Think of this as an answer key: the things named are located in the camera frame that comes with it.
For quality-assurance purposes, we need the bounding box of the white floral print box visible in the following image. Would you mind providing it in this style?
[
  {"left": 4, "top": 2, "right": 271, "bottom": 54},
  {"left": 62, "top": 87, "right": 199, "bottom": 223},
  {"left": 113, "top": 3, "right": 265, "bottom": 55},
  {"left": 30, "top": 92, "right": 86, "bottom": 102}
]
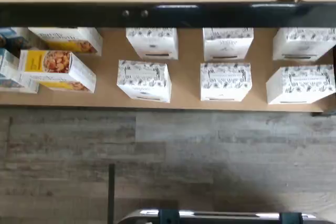
[
  {"left": 265, "top": 64, "right": 336, "bottom": 105},
  {"left": 125, "top": 27, "right": 180, "bottom": 61},
  {"left": 202, "top": 27, "right": 255, "bottom": 62},
  {"left": 272, "top": 27, "right": 336, "bottom": 62},
  {"left": 116, "top": 59, "right": 172, "bottom": 103},
  {"left": 199, "top": 62, "right": 253, "bottom": 102}
]

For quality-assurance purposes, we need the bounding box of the black metal shelf beam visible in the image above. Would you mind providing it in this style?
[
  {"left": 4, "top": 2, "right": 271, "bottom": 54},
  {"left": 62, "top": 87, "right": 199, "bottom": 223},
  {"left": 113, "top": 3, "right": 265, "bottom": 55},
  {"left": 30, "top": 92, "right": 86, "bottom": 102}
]
[{"left": 0, "top": 0, "right": 336, "bottom": 29}]

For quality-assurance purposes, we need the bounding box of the white yellow nut box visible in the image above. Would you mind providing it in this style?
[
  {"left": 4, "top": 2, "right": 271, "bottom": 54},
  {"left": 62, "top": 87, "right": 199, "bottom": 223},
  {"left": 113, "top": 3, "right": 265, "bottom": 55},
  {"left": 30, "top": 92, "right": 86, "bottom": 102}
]
[
  {"left": 28, "top": 27, "right": 103, "bottom": 57},
  {"left": 18, "top": 49, "right": 97, "bottom": 94}
]

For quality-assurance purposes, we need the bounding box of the blue flax box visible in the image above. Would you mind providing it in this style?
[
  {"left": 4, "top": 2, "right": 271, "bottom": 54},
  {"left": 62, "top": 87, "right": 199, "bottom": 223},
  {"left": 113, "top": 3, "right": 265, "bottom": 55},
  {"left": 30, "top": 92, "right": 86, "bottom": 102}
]
[{"left": 0, "top": 48, "right": 40, "bottom": 94}]

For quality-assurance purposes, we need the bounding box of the blue white egg box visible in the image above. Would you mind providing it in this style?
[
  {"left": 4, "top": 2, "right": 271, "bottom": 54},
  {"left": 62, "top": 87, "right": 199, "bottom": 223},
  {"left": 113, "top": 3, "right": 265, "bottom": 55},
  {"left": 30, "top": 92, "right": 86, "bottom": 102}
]
[{"left": 0, "top": 27, "right": 30, "bottom": 51}]

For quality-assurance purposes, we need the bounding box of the teal block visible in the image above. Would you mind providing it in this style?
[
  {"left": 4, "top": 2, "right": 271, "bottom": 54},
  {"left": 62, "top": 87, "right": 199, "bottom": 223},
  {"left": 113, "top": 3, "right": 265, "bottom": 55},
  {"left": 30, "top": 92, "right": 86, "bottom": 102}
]
[
  {"left": 158, "top": 209, "right": 181, "bottom": 224},
  {"left": 279, "top": 211, "right": 303, "bottom": 224}
]

